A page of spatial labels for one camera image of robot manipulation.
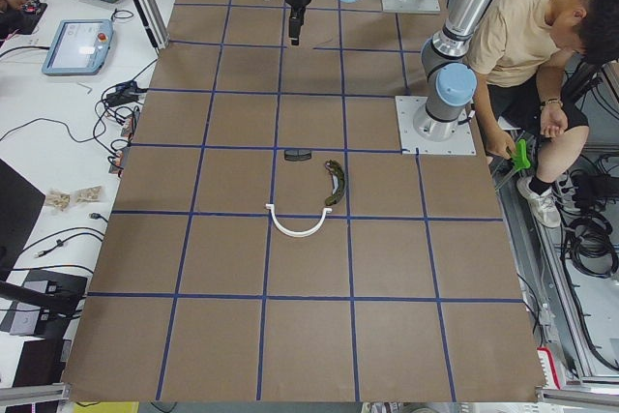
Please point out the blue teach pendant near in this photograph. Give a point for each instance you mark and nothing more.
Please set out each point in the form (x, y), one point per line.
(79, 47)

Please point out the person in beige shirt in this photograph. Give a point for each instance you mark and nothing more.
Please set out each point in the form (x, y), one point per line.
(519, 54)

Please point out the green plastic tool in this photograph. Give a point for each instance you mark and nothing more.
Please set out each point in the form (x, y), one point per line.
(519, 157)

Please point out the dark grey brake pad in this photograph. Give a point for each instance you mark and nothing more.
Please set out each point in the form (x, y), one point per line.
(297, 155)

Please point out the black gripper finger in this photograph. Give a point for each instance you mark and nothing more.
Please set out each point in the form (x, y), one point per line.
(294, 30)

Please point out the olive metal brake shoe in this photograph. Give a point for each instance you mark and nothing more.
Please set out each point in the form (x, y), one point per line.
(339, 179)

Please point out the white curved plastic bracket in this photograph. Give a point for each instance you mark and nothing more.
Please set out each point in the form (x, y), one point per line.
(297, 228)

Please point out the black power adapter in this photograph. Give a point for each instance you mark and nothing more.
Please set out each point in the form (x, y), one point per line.
(123, 94)

